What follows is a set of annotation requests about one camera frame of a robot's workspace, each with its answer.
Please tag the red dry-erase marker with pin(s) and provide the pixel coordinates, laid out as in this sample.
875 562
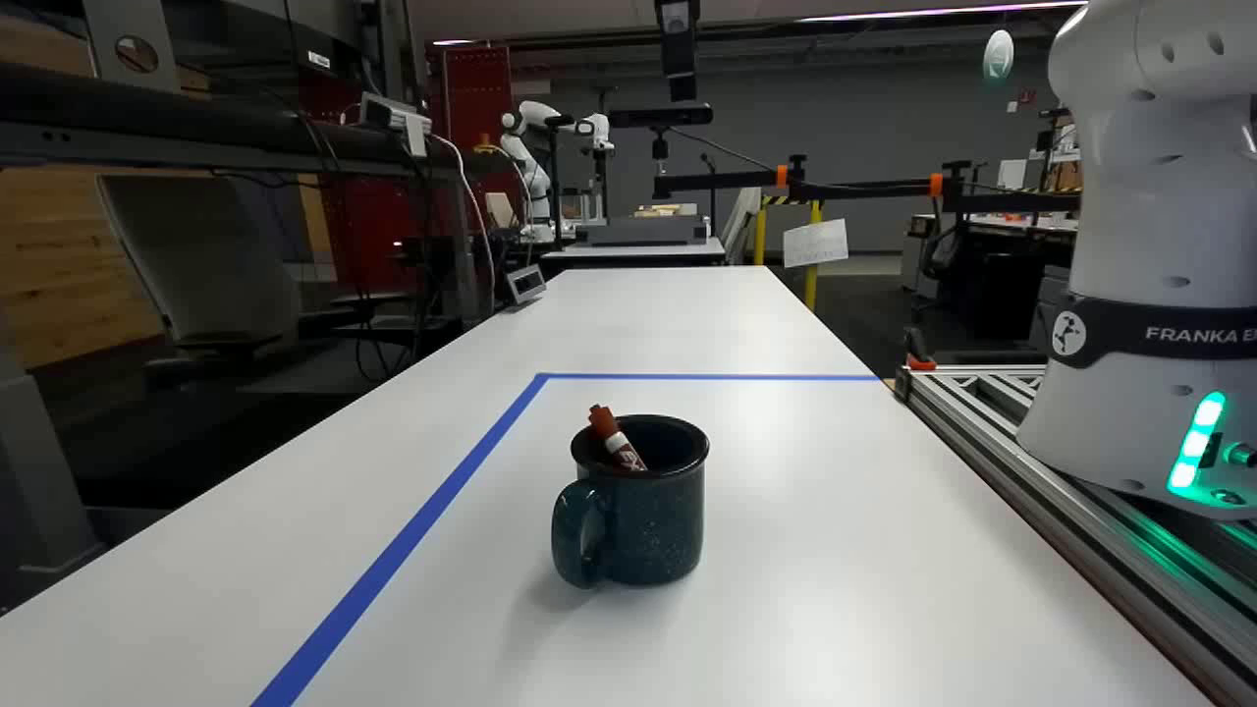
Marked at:
609 430

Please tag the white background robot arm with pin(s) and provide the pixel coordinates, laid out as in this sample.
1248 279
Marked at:
531 170

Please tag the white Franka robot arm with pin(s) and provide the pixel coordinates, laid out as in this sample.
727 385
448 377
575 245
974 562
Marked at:
1154 196

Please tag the grey background workbench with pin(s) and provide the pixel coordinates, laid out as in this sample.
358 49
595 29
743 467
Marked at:
642 249

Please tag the small black box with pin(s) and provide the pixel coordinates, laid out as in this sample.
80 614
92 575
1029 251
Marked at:
528 279

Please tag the dark blue speckled mug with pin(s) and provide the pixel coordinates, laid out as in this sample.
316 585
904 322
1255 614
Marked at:
651 525

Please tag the white paper sign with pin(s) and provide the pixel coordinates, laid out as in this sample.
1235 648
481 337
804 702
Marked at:
815 245

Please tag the blue tape line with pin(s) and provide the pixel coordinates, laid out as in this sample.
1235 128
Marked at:
430 525

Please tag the black rod with orange clamps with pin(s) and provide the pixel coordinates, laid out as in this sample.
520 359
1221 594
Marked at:
850 187

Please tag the red tool cabinet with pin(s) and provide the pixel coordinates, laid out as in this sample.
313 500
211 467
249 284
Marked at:
473 101

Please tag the white box device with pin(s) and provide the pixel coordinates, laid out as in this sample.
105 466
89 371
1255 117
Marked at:
407 123

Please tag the dark background machine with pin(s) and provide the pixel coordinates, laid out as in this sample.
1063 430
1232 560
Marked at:
994 276

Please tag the grey equipment housing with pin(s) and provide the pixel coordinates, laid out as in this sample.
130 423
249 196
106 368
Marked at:
211 262

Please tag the white round lamp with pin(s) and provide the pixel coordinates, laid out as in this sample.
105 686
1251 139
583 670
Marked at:
998 55

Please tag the black horizontal shelf beam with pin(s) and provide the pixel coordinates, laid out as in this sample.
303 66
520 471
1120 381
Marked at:
160 123

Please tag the wooden board panel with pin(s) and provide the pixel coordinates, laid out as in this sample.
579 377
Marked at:
63 262

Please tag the yellow safety post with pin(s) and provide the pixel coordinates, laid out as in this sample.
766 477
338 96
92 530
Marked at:
811 289

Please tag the black camera bar on stand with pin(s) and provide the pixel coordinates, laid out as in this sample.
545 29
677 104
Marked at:
661 117

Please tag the black hanging bracket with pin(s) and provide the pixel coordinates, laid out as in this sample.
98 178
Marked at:
677 52

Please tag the aluminium rail base frame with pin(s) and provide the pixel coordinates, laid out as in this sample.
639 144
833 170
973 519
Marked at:
994 435

